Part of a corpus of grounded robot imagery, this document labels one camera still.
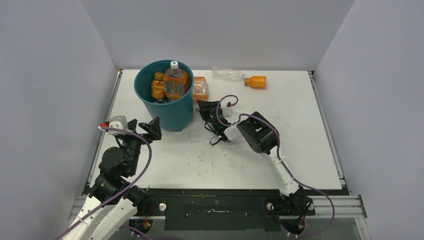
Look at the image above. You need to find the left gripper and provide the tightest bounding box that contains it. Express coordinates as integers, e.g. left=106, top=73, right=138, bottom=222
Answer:
left=121, top=116, right=161, bottom=176

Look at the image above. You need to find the large orange tea bottle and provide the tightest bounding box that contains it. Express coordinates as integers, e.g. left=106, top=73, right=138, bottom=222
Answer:
left=163, top=60, right=189, bottom=101

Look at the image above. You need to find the orange juice bottle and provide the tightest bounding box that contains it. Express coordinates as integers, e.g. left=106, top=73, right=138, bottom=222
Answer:
left=151, top=72, right=166, bottom=100
left=244, top=76, right=267, bottom=89

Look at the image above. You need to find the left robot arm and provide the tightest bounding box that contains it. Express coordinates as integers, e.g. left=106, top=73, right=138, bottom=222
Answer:
left=58, top=115, right=162, bottom=240

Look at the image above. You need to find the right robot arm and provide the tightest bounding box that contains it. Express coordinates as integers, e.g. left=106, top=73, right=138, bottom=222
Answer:
left=196, top=100, right=316, bottom=218

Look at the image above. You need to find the teal plastic bin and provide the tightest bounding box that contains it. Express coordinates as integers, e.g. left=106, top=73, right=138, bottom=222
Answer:
left=133, top=59, right=194, bottom=132

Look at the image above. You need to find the clear crushed bottle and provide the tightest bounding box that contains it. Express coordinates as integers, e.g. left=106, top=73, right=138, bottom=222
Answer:
left=211, top=67, right=245, bottom=82

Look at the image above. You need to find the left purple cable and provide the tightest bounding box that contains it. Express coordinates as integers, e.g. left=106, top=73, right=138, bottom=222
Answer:
left=52, top=125, right=154, bottom=240

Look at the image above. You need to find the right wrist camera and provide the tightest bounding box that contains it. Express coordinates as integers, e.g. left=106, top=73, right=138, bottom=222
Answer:
left=220, top=102, right=233, bottom=117

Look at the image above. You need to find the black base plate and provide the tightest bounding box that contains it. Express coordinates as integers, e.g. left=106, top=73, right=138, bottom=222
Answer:
left=82, top=187, right=349, bottom=232

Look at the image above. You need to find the aluminium frame rail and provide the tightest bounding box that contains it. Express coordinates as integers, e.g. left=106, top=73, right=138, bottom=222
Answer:
left=307, top=71, right=367, bottom=219

